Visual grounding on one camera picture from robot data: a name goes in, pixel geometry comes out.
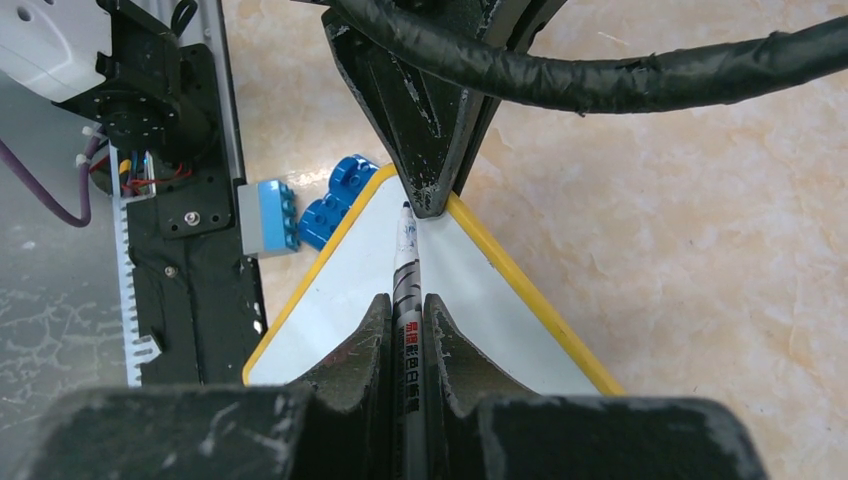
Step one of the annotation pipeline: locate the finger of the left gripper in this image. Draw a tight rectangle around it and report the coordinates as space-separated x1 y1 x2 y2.
321 9 486 218
457 1 565 192

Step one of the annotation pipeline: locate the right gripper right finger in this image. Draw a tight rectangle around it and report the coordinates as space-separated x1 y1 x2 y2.
423 294 767 479

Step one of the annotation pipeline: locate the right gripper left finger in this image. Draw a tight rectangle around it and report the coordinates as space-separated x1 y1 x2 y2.
13 294 392 479

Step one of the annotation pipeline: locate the whiteboard marker pen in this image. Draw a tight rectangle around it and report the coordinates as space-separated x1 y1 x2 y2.
392 201 428 479

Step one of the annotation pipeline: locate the yellow framed whiteboard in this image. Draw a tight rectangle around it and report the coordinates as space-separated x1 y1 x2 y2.
242 165 622 395

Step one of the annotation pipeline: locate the grey blue toy brick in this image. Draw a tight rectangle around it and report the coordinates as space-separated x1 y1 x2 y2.
237 179 300 258

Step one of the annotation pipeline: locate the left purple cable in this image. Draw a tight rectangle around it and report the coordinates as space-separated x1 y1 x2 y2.
291 0 848 117

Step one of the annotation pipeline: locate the purple cable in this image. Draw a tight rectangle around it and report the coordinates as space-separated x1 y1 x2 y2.
291 0 848 117
0 122 111 230

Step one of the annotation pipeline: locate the white slotted cable duct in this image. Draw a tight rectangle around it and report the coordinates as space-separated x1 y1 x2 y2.
109 145 162 387

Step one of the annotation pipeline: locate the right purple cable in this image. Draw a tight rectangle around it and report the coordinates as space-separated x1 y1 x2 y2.
0 122 111 230

